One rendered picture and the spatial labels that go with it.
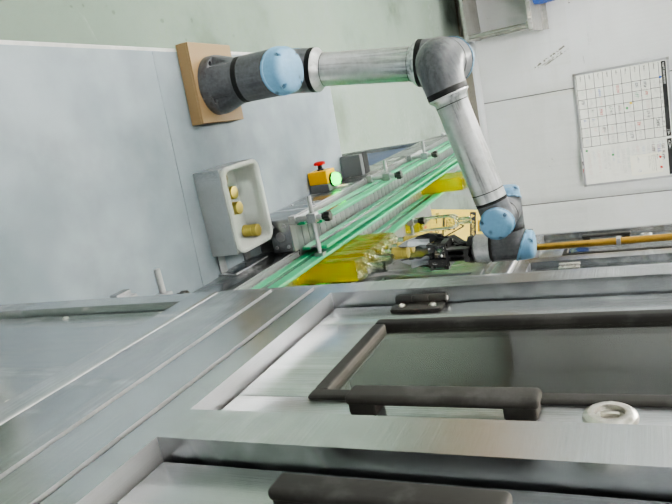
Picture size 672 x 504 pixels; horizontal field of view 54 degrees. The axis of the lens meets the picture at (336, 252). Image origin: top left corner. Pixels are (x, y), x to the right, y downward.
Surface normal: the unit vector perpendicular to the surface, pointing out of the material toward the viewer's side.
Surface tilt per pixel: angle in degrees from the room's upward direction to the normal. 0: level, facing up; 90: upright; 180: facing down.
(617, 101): 90
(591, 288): 90
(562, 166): 90
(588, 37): 90
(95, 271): 0
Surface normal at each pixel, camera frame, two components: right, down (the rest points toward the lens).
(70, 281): 0.89, -0.07
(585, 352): -0.19, -0.96
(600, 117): -0.40, 0.29
